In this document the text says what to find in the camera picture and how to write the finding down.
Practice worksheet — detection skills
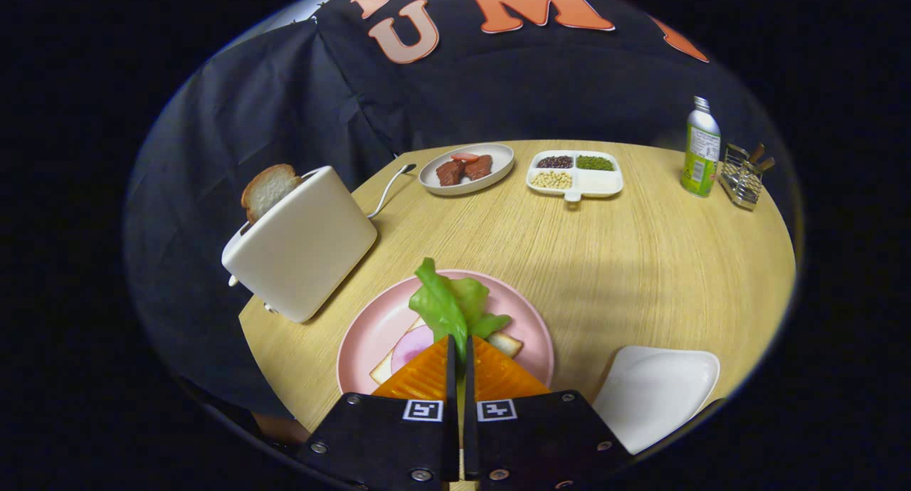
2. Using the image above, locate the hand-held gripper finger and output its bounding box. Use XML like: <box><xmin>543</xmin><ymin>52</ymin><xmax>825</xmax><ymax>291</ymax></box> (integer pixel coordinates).
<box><xmin>294</xmin><ymin>334</ymin><xmax>460</xmax><ymax>491</ymax></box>
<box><xmin>463</xmin><ymin>334</ymin><xmax>634</xmax><ymax>491</ymax></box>

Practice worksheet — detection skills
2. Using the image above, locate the green lettuce leaf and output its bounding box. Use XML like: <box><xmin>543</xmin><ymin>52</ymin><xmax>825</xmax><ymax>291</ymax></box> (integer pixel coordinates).
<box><xmin>409</xmin><ymin>258</ymin><xmax>512</xmax><ymax>364</ymax></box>

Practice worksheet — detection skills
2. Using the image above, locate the toasted bread slice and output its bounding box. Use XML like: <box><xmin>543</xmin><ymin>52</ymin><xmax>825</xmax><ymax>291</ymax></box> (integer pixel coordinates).
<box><xmin>241</xmin><ymin>164</ymin><xmax>303</xmax><ymax>225</ymax></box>

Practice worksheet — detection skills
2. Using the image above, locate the pink ham slice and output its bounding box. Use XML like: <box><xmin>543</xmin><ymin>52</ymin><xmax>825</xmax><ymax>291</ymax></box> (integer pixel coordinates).
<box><xmin>390</xmin><ymin>324</ymin><xmax>436</xmax><ymax>371</ymax></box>

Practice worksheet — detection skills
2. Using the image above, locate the white bread slice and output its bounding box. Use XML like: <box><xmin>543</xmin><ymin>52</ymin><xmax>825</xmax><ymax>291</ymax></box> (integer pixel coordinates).
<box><xmin>369</xmin><ymin>319</ymin><xmax>524</xmax><ymax>385</ymax></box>

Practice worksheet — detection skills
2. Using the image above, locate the pink round plate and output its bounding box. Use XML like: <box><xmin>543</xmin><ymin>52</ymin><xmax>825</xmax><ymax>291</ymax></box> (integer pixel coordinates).
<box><xmin>336</xmin><ymin>269</ymin><xmax>555</xmax><ymax>399</ymax></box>

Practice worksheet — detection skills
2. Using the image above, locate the white square plate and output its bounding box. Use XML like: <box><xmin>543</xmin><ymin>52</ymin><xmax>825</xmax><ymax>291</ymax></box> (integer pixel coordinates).
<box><xmin>592</xmin><ymin>345</ymin><xmax>721</xmax><ymax>455</ymax></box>

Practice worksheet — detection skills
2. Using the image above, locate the white toaster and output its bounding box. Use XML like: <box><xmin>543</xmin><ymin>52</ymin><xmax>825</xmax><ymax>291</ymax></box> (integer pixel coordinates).
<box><xmin>221</xmin><ymin>165</ymin><xmax>379</xmax><ymax>324</ymax></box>

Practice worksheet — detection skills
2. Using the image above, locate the white oval plate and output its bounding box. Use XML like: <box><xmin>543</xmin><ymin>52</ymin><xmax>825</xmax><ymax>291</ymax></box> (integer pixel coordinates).
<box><xmin>418</xmin><ymin>143</ymin><xmax>515</xmax><ymax>196</ymax></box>

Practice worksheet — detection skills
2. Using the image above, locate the white divided dish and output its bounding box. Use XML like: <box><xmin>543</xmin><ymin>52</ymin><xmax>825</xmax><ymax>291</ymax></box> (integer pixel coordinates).
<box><xmin>525</xmin><ymin>149</ymin><xmax>624</xmax><ymax>203</ymax></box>

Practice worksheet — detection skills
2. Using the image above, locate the green drink bottle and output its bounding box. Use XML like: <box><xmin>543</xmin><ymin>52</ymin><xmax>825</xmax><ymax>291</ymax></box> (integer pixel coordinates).
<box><xmin>680</xmin><ymin>96</ymin><xmax>722</xmax><ymax>198</ymax></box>

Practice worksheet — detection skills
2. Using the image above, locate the black backdrop cloth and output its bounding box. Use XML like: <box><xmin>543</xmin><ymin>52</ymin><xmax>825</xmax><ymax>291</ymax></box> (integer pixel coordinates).
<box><xmin>125</xmin><ymin>0</ymin><xmax>791</xmax><ymax>421</ymax></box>

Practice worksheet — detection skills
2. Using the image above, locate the white toaster cable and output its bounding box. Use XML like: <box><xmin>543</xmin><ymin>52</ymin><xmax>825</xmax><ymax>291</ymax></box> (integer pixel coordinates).
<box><xmin>367</xmin><ymin>164</ymin><xmax>417</xmax><ymax>219</ymax></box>

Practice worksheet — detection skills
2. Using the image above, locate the wire cutlery holder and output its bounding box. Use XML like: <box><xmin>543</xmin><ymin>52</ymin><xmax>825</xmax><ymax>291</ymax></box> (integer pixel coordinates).
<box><xmin>718</xmin><ymin>143</ymin><xmax>776</xmax><ymax>211</ymax></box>

